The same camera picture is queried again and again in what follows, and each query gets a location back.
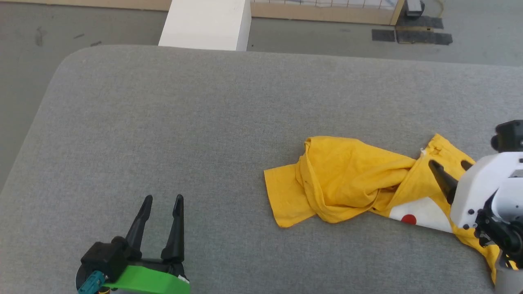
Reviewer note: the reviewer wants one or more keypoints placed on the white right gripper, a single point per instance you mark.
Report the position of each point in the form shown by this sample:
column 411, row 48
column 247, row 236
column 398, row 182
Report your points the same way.
column 474, row 192

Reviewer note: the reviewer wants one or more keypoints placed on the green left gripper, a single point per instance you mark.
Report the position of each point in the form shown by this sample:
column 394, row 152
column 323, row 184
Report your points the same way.
column 151, row 281

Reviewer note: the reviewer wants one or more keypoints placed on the yellow printed T-shirt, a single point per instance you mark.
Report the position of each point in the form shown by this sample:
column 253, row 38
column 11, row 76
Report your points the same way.
column 347, row 179

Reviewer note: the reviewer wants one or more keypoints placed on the grey fabric sofa cushion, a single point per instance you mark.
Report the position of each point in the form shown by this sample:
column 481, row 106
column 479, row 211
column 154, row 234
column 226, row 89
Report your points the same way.
column 204, row 143

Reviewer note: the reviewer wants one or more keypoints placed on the large black floor mat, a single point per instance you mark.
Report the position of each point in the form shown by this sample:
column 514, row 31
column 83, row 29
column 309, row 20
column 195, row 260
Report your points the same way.
column 425, row 36

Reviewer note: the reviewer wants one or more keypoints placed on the small black floor mat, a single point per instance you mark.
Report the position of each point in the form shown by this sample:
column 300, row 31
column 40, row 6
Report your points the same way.
column 383, row 35

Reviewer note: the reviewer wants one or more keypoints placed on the white rectangular box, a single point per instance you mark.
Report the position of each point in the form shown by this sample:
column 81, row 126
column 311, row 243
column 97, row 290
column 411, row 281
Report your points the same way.
column 204, row 24

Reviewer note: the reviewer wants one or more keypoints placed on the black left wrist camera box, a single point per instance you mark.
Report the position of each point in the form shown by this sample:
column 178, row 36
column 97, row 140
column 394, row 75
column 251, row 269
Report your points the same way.
column 106, row 255

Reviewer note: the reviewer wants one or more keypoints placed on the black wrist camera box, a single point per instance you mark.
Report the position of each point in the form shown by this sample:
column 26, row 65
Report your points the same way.
column 510, row 136
column 106, row 255

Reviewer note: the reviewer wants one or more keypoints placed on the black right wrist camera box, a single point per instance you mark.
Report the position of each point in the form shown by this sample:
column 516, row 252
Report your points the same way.
column 510, row 136

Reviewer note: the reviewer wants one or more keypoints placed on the grey metal frame foot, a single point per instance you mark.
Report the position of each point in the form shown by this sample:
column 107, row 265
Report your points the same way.
column 414, row 6

